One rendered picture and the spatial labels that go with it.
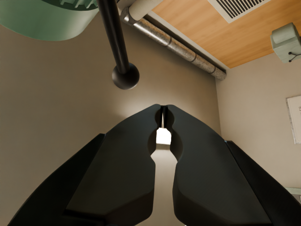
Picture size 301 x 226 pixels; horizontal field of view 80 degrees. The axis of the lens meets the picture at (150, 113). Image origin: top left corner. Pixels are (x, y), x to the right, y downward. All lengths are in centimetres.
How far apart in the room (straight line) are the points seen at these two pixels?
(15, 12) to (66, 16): 5
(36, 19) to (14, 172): 128
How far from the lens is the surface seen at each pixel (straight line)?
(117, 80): 22
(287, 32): 229
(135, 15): 209
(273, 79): 329
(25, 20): 29
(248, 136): 322
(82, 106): 165
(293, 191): 303
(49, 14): 27
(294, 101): 313
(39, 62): 166
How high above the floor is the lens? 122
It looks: 45 degrees up
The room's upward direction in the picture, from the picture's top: 106 degrees counter-clockwise
